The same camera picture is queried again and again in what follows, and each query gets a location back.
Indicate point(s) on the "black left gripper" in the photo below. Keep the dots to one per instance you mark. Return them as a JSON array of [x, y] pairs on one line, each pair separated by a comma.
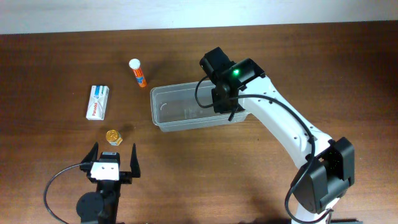
[[125, 177]]

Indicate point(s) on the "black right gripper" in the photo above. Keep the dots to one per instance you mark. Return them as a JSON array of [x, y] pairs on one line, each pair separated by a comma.
[[222, 101]]

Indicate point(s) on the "small jar gold lid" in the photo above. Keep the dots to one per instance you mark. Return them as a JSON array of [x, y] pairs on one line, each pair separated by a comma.
[[114, 137]]

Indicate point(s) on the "clear plastic container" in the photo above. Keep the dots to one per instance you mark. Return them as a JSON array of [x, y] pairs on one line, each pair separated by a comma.
[[174, 108]]

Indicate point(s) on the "orange effervescent tablet tube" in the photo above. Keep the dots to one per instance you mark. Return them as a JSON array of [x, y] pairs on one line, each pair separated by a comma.
[[135, 66]]

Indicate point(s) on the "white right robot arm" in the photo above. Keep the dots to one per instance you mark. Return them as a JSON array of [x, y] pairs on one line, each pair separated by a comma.
[[325, 166]]

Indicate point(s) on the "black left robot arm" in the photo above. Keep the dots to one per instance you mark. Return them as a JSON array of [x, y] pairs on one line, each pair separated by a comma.
[[100, 206]]

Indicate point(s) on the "white Panadol box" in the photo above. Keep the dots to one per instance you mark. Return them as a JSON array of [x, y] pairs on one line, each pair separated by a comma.
[[98, 99]]

